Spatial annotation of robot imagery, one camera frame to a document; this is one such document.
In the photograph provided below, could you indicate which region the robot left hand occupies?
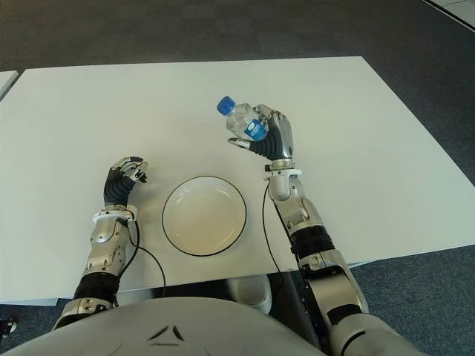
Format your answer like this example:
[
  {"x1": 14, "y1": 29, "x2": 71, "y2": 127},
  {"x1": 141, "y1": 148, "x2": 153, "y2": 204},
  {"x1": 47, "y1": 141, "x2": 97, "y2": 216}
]
[{"x1": 102, "y1": 156, "x2": 150, "y2": 205}]

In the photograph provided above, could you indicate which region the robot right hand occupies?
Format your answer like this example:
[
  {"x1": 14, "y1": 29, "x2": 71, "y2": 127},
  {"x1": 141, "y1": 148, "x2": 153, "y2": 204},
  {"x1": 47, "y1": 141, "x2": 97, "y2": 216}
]
[{"x1": 227, "y1": 104, "x2": 296, "y2": 162}]

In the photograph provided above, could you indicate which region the clear water bottle blue cap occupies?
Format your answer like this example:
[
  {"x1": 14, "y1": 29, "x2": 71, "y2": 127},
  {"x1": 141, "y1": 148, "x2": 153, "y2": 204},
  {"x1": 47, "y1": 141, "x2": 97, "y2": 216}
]
[{"x1": 215, "y1": 95, "x2": 269, "y2": 142}]

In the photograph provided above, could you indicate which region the white plate black rim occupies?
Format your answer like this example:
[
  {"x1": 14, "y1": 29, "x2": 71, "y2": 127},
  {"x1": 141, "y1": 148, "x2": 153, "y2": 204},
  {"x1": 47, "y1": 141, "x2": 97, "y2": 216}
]
[{"x1": 161, "y1": 175, "x2": 248, "y2": 257}]

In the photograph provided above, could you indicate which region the grey robot torso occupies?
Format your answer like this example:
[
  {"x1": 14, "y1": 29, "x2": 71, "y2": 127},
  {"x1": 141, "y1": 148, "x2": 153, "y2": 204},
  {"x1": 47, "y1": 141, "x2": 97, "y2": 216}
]
[{"x1": 0, "y1": 296, "x2": 330, "y2": 356}]

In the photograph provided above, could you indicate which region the neighbouring white table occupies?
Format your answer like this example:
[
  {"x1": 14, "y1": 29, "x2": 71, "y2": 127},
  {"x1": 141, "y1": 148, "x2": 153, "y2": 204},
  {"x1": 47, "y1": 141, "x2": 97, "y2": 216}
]
[{"x1": 0, "y1": 69, "x2": 20, "y2": 102}]

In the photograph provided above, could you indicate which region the black caster wheel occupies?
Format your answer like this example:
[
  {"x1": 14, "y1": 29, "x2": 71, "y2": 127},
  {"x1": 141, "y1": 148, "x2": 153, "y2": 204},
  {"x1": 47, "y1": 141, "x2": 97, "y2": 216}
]
[{"x1": 0, "y1": 314, "x2": 19, "y2": 339}]

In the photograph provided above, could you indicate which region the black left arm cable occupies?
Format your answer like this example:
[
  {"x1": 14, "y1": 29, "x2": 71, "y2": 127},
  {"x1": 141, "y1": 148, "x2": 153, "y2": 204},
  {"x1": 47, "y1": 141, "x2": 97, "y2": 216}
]
[{"x1": 125, "y1": 217, "x2": 167, "y2": 289}]

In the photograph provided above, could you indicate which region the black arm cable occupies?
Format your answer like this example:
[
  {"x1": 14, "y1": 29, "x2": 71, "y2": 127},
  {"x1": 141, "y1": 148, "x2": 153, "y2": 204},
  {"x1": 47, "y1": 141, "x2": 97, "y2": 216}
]
[
  {"x1": 125, "y1": 217, "x2": 167, "y2": 289},
  {"x1": 262, "y1": 180, "x2": 295, "y2": 276}
]

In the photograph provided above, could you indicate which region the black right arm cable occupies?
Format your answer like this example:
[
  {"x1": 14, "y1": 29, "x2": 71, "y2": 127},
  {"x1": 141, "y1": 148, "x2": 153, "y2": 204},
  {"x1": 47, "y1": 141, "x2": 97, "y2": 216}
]
[{"x1": 262, "y1": 180, "x2": 295, "y2": 276}]

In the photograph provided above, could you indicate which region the white round pedestal base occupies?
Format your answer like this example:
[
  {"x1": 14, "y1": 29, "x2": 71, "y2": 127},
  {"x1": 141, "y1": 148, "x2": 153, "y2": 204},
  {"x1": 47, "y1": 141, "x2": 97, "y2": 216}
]
[{"x1": 226, "y1": 276, "x2": 274, "y2": 314}]

